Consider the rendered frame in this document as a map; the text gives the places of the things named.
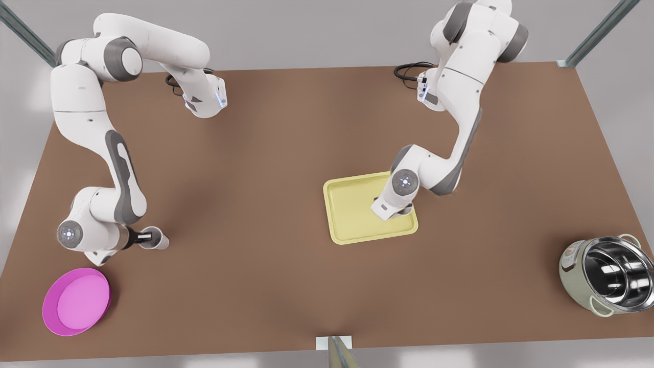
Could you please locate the stainless steel pot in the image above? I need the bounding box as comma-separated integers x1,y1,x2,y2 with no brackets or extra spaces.
558,234,654,316

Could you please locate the yellow rectangular tray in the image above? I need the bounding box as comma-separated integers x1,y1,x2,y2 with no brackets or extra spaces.
323,171,419,246

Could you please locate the black cable loop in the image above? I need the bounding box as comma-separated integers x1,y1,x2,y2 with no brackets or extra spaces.
165,68,216,98
394,62,435,83

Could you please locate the silver frame post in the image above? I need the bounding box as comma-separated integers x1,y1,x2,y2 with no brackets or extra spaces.
315,335,361,368
0,4,58,68
556,0,641,69

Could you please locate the pink round plate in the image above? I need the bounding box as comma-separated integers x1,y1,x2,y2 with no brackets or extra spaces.
42,268,111,337

